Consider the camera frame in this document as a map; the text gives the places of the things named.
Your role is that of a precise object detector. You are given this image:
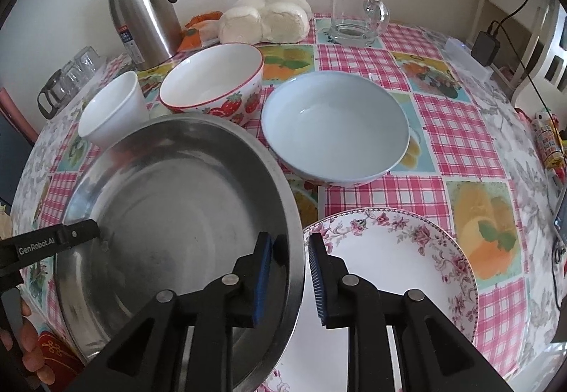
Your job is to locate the person's left hand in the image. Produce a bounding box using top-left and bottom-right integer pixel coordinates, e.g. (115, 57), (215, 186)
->
(0, 298), (56, 386)

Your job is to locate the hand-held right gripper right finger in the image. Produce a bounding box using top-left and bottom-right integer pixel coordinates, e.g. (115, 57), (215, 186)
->
(308, 232), (515, 392)

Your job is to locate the bag of steamed buns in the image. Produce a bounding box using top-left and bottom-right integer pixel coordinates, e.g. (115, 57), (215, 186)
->
(218, 0), (311, 45)

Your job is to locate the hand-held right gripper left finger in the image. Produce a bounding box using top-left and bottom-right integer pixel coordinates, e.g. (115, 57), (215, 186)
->
(57, 232), (274, 392)

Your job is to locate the floral white plate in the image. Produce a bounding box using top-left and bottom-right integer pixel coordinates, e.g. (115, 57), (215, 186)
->
(261, 207), (479, 392)

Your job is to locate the white power strip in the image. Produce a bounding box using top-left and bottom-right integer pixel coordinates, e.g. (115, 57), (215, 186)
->
(444, 38), (493, 80)

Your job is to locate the black charger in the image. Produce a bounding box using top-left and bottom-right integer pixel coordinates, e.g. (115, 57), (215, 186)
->
(470, 20), (501, 67)

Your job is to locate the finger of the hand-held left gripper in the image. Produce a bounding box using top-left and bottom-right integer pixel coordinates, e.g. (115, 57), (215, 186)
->
(0, 218), (102, 292)

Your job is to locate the strawberry print bowl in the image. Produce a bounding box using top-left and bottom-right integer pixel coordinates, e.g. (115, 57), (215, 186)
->
(158, 43), (265, 126)

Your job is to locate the clear glass tumbler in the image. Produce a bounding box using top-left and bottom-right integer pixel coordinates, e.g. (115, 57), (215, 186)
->
(62, 62), (87, 87)
(77, 46), (109, 76)

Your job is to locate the glass teapot black handle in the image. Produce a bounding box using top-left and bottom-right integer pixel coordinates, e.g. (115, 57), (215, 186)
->
(38, 69), (74, 119)

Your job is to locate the orange snack packet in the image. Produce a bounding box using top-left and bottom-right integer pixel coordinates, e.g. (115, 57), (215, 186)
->
(179, 11), (223, 52)

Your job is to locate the white bowl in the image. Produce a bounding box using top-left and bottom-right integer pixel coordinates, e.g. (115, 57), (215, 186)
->
(78, 72), (150, 150)

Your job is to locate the black charger cable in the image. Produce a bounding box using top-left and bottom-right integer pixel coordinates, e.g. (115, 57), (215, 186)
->
(487, 0), (534, 36)

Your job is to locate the pink checked printed tablecloth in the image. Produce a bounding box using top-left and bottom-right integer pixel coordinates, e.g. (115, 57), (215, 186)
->
(11, 11), (567, 392)

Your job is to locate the light blue bowl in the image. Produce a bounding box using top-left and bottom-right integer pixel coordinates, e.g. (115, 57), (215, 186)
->
(260, 72), (410, 188)

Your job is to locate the pink chair frame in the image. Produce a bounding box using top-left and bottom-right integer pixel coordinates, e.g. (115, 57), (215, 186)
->
(0, 89), (38, 145)

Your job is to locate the red packet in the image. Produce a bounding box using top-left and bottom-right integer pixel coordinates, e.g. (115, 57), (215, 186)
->
(38, 330), (85, 379)

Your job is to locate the stainless steel thermos jug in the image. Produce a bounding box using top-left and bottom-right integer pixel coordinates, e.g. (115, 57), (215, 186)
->
(104, 0), (183, 72)

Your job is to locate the clear plastic container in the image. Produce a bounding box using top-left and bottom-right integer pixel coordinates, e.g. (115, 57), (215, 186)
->
(328, 0), (391, 48)

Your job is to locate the stainless steel basin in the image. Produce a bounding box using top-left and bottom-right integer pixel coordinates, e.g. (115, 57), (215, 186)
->
(54, 113), (307, 392)

